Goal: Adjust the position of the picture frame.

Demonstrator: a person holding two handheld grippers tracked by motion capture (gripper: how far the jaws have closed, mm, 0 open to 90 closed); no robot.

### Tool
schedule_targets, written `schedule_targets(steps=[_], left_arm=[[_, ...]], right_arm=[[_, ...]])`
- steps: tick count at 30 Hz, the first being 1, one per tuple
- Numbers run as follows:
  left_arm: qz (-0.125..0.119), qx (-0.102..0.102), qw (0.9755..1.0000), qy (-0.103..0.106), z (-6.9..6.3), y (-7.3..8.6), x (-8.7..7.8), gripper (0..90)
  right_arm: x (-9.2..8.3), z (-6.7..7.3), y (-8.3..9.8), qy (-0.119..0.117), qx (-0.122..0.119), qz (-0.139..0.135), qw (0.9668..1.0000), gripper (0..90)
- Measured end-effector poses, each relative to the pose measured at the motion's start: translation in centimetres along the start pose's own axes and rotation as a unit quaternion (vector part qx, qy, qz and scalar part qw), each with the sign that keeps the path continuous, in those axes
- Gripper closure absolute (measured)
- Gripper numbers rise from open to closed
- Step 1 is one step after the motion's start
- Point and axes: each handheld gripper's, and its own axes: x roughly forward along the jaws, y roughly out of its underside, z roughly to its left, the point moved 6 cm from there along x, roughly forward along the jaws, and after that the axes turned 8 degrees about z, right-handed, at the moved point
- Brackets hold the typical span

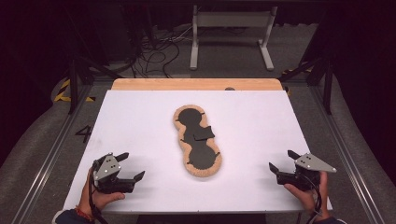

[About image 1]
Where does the aluminium floor rail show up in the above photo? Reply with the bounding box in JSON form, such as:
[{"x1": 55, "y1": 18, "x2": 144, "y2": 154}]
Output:
[
  {"x1": 11, "y1": 83, "x2": 94, "y2": 224},
  {"x1": 309, "y1": 85, "x2": 388, "y2": 224}
]

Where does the red wrist bracelet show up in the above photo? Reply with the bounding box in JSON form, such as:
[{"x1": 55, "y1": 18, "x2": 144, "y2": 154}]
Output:
[{"x1": 75, "y1": 206, "x2": 94, "y2": 223}]

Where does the person's left hand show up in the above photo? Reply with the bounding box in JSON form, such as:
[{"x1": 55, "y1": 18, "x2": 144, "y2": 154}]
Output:
[{"x1": 78, "y1": 167, "x2": 126, "y2": 216}]

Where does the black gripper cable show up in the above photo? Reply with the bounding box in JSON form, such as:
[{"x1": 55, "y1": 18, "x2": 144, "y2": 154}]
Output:
[
  {"x1": 88, "y1": 169, "x2": 109, "y2": 224},
  {"x1": 298, "y1": 172, "x2": 323, "y2": 217}
]

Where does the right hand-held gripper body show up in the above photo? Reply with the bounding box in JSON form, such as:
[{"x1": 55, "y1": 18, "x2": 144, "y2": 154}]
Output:
[{"x1": 276, "y1": 152, "x2": 337, "y2": 191}]

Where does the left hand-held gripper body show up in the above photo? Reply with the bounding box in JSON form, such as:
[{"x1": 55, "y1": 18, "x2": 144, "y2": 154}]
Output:
[{"x1": 92, "y1": 152, "x2": 136, "y2": 194}]

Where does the bundle of floor cables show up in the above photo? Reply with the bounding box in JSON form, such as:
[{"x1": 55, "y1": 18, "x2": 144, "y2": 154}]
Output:
[{"x1": 129, "y1": 24, "x2": 194, "y2": 78}]

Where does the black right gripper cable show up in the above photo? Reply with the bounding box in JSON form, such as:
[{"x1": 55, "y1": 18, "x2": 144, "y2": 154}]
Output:
[{"x1": 298, "y1": 172, "x2": 323, "y2": 217}]

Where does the grey metal stand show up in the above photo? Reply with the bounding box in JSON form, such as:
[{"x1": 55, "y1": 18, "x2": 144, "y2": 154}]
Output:
[{"x1": 190, "y1": 5, "x2": 278, "y2": 72}]

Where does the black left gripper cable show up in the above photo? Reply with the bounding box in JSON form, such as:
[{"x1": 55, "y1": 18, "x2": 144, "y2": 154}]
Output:
[{"x1": 88, "y1": 169, "x2": 109, "y2": 224}]

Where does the yellow black floor tape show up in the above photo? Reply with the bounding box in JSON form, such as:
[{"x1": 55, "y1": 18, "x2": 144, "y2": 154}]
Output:
[
  {"x1": 53, "y1": 78, "x2": 96, "y2": 103},
  {"x1": 281, "y1": 61, "x2": 313, "y2": 76}
]

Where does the person's right hand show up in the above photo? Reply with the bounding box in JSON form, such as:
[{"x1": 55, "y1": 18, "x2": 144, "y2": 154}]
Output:
[{"x1": 283, "y1": 171, "x2": 331, "y2": 218}]

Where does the black metal stand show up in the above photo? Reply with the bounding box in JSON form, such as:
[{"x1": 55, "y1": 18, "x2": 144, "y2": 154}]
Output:
[
  {"x1": 66, "y1": 8, "x2": 123, "y2": 115},
  {"x1": 278, "y1": 55, "x2": 334, "y2": 116}
]

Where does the white board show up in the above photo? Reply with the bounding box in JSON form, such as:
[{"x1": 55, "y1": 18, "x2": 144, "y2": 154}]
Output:
[{"x1": 63, "y1": 90, "x2": 333, "y2": 215}]

